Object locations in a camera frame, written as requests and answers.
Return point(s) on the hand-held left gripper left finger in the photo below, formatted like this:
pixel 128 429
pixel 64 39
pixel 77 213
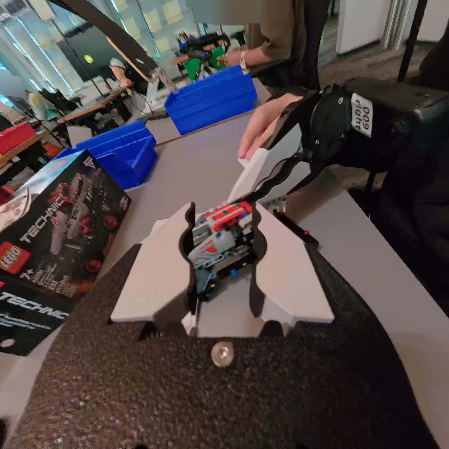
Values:
pixel 150 280

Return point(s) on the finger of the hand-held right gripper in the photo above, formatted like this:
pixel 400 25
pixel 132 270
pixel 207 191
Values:
pixel 284 184
pixel 266 165

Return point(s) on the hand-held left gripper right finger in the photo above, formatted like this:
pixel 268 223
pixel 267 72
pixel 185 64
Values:
pixel 298 280

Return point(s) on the toy brick truck model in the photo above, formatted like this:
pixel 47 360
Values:
pixel 228 212

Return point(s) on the person's right hand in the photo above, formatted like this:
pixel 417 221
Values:
pixel 261 122

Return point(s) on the blue plastic bin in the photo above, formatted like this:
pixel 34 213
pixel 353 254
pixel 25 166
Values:
pixel 210 101
pixel 119 154

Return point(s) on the black toy set box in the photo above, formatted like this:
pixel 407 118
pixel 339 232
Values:
pixel 24 326
pixel 70 217

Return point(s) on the grey adjoining table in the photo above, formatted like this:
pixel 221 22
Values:
pixel 159 131

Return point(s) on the black stand pole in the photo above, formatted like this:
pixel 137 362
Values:
pixel 412 38

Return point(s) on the person's dark hoodie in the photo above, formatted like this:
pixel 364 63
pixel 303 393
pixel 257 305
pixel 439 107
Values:
pixel 414 228

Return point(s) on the white stand with metal clamp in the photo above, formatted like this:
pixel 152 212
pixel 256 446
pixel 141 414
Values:
pixel 154 94

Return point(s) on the wooden table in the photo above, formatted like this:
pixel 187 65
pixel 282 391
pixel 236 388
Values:
pixel 80 111

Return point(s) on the red plastic bin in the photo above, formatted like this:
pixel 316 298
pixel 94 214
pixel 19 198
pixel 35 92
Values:
pixel 17 136

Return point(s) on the black curved panel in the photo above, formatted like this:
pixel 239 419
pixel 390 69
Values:
pixel 105 24

